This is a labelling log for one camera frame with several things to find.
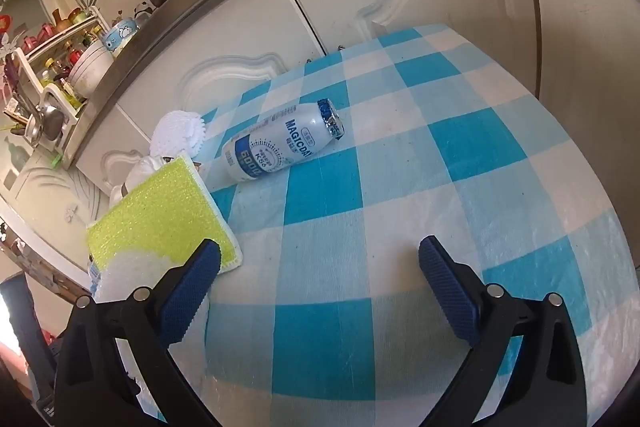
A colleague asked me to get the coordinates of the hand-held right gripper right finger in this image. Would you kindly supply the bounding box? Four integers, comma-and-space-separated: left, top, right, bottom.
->
418, 235, 587, 427

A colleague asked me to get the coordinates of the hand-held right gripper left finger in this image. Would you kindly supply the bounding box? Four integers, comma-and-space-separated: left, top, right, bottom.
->
52, 238, 223, 427

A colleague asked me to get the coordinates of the white plastic bottle blue label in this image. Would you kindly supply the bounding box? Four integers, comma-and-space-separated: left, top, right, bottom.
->
207, 98, 347, 194

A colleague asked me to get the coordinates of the white fluffy cloth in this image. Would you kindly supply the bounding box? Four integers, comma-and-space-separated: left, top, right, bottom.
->
89, 251, 213, 413

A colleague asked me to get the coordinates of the yellow-green sponge cloth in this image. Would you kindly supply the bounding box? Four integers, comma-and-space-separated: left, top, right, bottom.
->
85, 152, 244, 279

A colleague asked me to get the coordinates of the blue white checked tablecloth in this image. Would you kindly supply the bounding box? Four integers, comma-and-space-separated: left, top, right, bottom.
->
115, 23, 638, 427

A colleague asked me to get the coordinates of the white tissue ball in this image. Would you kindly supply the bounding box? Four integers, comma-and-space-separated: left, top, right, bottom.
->
149, 109, 207, 158

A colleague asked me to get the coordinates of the metal ladle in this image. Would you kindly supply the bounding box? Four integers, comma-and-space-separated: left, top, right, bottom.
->
25, 104, 66, 145

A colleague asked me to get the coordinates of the white ceramic bowl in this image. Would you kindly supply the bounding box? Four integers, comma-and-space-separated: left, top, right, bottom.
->
67, 41, 116, 98

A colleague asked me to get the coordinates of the row of condiment bottles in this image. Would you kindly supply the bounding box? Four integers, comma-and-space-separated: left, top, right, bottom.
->
30, 7, 101, 98

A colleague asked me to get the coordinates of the blue cartoon cup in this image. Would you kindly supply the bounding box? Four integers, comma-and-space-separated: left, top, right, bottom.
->
101, 18, 138, 58

